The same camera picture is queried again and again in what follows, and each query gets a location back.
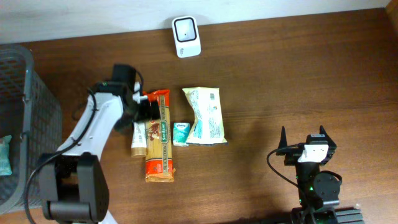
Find teal snack pouch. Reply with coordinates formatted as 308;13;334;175
0;135;12;176

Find left black camera cable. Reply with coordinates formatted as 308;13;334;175
24;88;97;224

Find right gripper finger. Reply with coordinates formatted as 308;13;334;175
276;126;287;155
319;125;336;148

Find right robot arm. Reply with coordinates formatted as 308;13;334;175
276;126;343;223

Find right black camera cable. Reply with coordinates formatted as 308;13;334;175
266;144;307;200

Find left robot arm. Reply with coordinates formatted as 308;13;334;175
34;64;160;223

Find black camera cable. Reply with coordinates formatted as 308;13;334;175
24;88;97;224
266;144;307;200

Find white cream tube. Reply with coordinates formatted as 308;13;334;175
131;123;147;158

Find yellow white wipes pack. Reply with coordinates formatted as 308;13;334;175
182;87;228;146

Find white barcode scanner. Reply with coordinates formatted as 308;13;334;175
172;16;201;58

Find orange spaghetti packet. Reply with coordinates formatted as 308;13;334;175
145;90;175;182

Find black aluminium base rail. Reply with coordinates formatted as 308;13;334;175
290;207;365;224

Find grey plastic mesh basket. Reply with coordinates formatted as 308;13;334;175
1;45;62;214

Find small teal tissue pack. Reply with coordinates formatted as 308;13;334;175
172;123;190;147

